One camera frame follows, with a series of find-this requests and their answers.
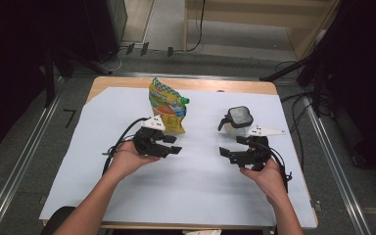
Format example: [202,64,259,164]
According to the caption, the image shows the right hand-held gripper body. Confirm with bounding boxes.
[228,125,287,172]

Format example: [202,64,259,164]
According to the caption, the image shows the thin black hanging cable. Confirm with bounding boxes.
[185,0,208,53]

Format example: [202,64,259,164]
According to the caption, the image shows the hand-held gripper cable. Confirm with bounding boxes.
[267,142,294,194]
[101,117,152,177]

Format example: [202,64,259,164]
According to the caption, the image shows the black floor cables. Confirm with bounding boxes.
[274,60,336,170]

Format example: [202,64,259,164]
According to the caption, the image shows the person's left hand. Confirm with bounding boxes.
[109,140,162,181]

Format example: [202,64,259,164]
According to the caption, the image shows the wooden table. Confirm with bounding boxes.
[42,75,319,231]

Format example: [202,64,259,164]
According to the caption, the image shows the left hand-held gripper cable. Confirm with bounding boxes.
[101,117,152,177]

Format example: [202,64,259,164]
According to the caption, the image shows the wooden shelf frame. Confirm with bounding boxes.
[182,0,342,62]

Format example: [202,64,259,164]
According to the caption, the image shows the white floor cable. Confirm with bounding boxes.
[96,48,124,73]

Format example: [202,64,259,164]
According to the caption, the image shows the white paper sheet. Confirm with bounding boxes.
[38,86,318,229]

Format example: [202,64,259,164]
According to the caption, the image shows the person's right hand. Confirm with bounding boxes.
[239,158,290,206]

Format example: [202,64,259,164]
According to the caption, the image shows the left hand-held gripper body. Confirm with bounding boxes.
[132,115,172,159]

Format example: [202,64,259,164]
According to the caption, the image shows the yellow spout pouch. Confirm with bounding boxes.
[148,76,191,135]

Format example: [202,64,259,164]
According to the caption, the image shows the black cabinet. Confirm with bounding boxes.
[83,0,129,64]

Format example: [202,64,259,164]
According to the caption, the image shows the black curtain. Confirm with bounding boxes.
[312,0,376,187]
[0,0,91,160]

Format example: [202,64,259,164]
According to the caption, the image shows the metal floor rail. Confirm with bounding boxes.
[0,77,67,235]
[68,71,307,82]
[302,94,373,235]

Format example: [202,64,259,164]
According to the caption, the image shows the black stand leg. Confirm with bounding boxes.
[259,57,311,82]

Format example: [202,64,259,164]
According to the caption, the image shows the right hand-held gripper cable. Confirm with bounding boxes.
[267,142,294,194]

